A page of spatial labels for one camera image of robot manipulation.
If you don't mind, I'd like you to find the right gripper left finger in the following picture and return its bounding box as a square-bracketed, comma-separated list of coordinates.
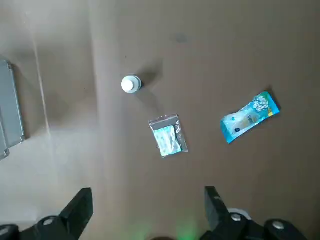
[0, 187, 95, 240]

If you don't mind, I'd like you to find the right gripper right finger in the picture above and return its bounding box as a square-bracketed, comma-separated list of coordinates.
[199, 186, 311, 240]

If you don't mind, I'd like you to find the silver aluminium medicine case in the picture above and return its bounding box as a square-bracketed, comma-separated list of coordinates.
[0, 58, 26, 161]

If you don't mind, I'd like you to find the foil blister pack in bag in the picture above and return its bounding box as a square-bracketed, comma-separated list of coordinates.
[147, 113, 189, 158]

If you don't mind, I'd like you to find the blue snack packet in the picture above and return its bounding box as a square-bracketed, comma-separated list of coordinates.
[219, 90, 281, 145]

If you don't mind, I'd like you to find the small white plastic bottle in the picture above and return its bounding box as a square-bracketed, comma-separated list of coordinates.
[120, 74, 144, 95]

